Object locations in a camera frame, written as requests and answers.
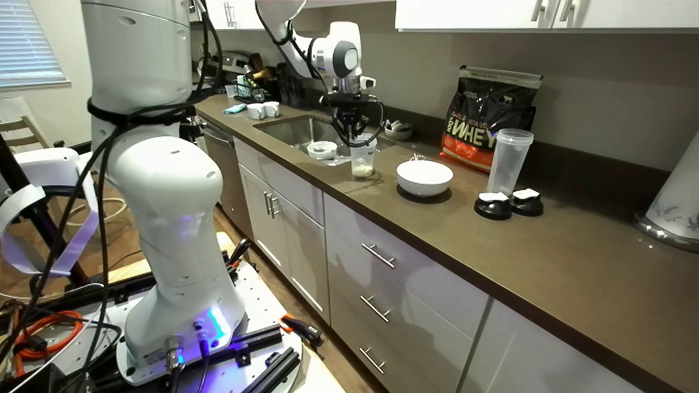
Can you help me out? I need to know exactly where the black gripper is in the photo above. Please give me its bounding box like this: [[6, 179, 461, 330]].
[[321, 91, 384, 149]]

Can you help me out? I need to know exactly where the clear bottle with white powder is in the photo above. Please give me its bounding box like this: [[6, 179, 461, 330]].
[[349, 142, 377, 179]]

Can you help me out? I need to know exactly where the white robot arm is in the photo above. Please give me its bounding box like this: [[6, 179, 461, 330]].
[[82, 0, 246, 386]]

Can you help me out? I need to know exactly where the stainless steel sink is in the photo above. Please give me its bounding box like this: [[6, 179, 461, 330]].
[[261, 116, 382, 166]]

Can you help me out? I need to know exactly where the white ceramic bowl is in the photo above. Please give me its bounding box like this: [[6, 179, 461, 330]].
[[396, 159, 455, 196]]

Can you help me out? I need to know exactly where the white cup pair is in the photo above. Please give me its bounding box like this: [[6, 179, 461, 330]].
[[247, 101, 283, 120]]

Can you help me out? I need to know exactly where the black whey protein bag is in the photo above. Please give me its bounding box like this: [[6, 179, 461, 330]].
[[441, 65, 545, 171]]

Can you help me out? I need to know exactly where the tall clear plastic container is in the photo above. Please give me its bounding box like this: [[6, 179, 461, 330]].
[[488, 129, 534, 193]]

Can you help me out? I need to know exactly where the black lid with white top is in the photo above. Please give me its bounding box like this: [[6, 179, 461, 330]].
[[475, 190, 511, 221]]

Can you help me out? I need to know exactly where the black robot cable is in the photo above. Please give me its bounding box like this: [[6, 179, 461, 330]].
[[0, 0, 227, 393]]

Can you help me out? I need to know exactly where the orange extension cord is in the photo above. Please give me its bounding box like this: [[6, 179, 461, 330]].
[[11, 307, 89, 360]]

